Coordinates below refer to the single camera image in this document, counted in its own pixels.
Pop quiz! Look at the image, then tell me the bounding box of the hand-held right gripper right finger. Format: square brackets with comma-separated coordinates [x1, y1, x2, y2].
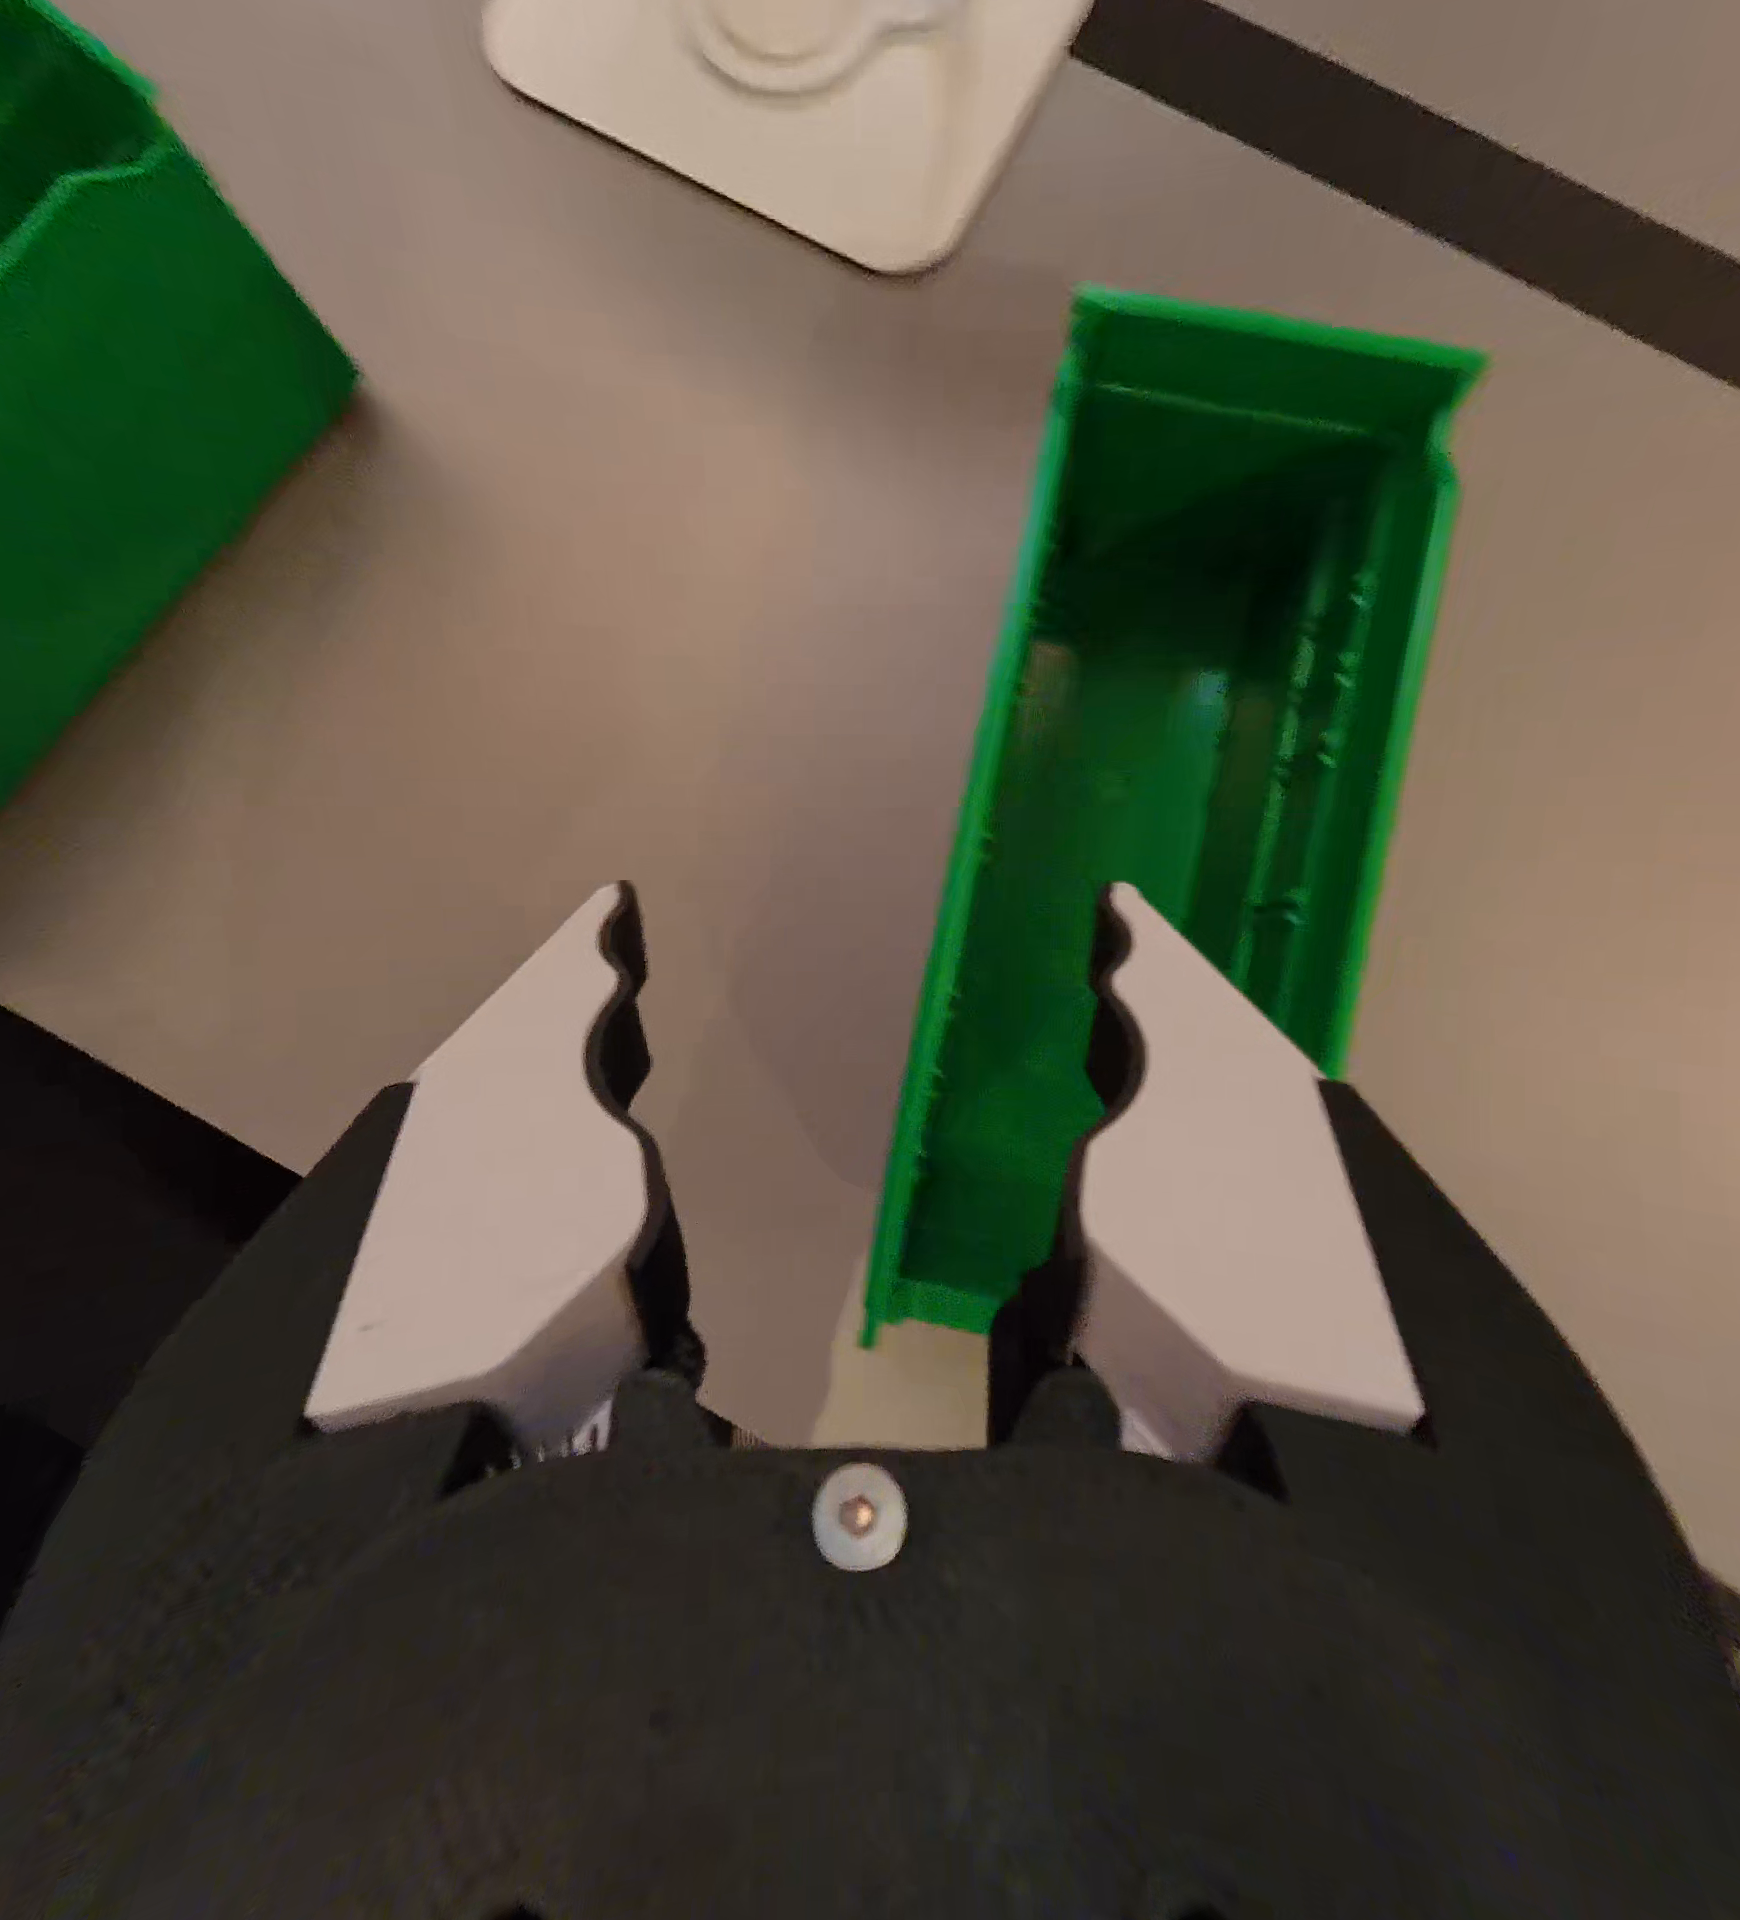
[1063, 879, 1427, 1469]

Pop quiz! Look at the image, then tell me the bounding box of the green plastic bin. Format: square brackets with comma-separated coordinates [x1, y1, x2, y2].
[0, 0, 364, 860]
[859, 282, 1489, 1348]

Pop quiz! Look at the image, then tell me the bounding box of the black tape strip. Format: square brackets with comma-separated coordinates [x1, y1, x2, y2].
[1068, 0, 1740, 440]

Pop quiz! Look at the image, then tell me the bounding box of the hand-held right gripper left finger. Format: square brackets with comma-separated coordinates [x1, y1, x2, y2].
[300, 879, 695, 1452]

